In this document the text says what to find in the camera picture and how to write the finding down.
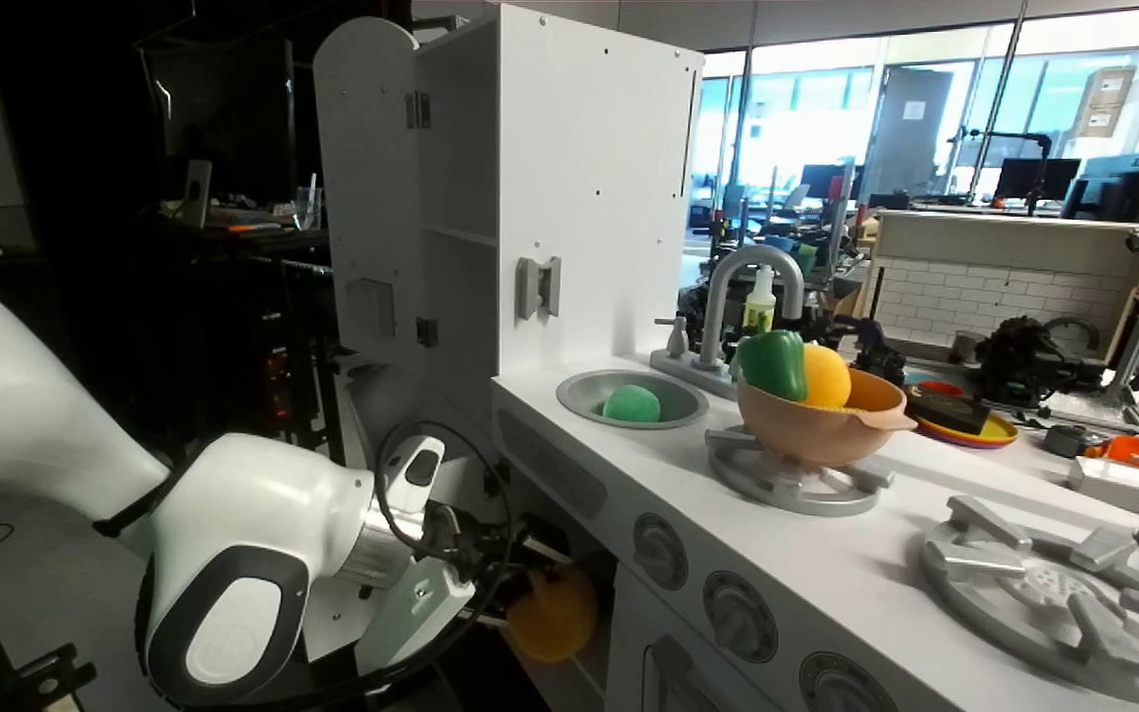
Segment grey toy faucet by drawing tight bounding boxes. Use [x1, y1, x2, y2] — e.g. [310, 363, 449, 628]
[648, 246, 808, 395]

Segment black computer monitor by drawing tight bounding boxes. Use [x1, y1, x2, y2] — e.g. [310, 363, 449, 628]
[995, 158, 1081, 202]

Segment white toy kitchen cabinet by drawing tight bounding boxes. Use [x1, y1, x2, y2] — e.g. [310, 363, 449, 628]
[311, 3, 1139, 712]

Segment grey toy stove burner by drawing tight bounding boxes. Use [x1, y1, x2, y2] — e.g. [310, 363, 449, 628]
[705, 425, 891, 518]

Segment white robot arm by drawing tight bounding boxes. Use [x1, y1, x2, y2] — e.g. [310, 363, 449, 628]
[0, 304, 482, 706]

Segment yellow toy lemon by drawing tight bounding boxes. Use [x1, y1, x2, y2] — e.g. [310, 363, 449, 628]
[801, 344, 850, 408]

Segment tan bowl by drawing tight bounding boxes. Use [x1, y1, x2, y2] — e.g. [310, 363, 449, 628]
[734, 370, 913, 466]

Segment green sink item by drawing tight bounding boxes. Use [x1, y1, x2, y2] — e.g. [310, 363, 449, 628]
[597, 384, 663, 424]

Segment green spray bottle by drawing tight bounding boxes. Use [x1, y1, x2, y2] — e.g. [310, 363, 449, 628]
[739, 264, 774, 337]

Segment green toy pepper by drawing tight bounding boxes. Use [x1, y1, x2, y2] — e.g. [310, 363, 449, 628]
[734, 329, 808, 399]

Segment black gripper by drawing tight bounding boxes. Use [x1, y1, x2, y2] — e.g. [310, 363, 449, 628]
[423, 500, 519, 622]

